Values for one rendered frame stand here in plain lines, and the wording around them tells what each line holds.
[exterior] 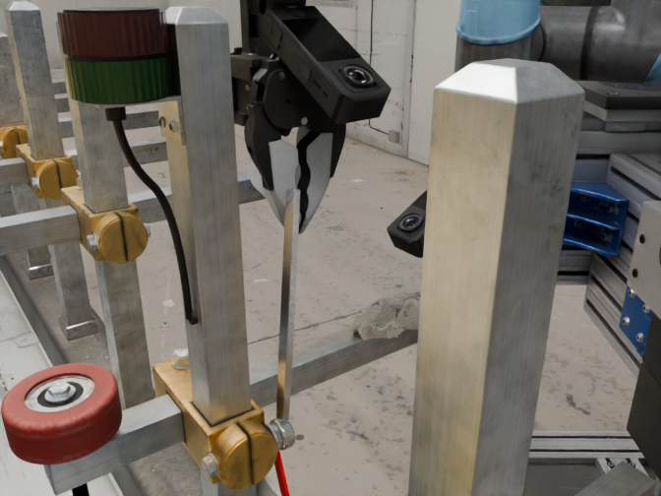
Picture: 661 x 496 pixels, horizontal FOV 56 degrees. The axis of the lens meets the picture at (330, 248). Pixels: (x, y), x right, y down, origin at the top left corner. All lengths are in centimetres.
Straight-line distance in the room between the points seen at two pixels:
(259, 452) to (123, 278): 28
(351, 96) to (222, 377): 23
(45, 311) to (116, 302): 40
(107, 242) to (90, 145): 10
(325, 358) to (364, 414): 133
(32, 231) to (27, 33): 28
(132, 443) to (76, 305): 47
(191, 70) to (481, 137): 24
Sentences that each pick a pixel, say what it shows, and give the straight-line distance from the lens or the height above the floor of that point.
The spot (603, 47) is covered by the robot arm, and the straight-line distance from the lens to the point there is 71.
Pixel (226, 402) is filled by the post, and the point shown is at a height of 89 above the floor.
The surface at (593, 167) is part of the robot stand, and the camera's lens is 104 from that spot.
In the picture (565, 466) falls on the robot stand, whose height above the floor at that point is 21.
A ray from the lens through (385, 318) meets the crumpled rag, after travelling 64.
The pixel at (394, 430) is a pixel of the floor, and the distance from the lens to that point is 188.
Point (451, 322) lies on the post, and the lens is 23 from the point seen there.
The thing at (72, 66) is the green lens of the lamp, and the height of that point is 114.
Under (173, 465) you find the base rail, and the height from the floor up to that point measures 70.
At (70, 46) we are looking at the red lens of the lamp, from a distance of 39.
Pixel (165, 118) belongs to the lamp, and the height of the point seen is 110.
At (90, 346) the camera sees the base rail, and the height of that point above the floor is 70.
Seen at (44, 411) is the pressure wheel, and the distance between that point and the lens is 50.
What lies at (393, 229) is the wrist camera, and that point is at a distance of 63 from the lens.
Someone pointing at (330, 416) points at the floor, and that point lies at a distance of 192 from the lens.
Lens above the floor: 118
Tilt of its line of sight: 23 degrees down
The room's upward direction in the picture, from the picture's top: straight up
